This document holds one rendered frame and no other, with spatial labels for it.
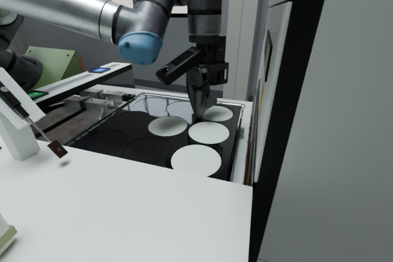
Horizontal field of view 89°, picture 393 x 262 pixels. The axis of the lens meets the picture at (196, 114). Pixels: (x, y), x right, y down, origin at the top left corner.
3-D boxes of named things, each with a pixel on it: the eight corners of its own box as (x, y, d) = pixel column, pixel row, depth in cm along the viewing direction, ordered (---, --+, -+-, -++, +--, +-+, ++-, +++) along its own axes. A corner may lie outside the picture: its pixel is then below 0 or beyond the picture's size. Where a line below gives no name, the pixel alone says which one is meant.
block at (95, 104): (114, 108, 65) (112, 100, 64) (107, 113, 62) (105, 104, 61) (93, 105, 67) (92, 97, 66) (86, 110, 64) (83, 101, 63)
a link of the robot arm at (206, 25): (199, 14, 39) (179, 14, 45) (199, 39, 41) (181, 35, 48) (228, 14, 43) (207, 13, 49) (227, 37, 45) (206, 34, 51)
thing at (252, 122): (255, 114, 69) (259, 88, 64) (245, 238, 31) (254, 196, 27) (250, 113, 69) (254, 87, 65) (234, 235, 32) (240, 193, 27)
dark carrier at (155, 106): (241, 107, 62) (241, 106, 62) (221, 193, 33) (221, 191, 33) (143, 95, 71) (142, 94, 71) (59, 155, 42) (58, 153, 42)
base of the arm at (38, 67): (6, 90, 82) (-24, 78, 73) (24, 59, 86) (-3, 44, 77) (31, 95, 77) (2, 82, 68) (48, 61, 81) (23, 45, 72)
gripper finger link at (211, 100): (219, 118, 55) (221, 86, 51) (201, 124, 52) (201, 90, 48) (212, 113, 57) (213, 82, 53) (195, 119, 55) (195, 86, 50)
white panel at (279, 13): (261, 87, 100) (276, -6, 82) (257, 258, 31) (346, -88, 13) (255, 86, 101) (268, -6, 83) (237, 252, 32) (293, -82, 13)
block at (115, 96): (128, 99, 72) (127, 91, 70) (123, 103, 69) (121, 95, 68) (109, 96, 74) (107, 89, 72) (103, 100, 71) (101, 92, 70)
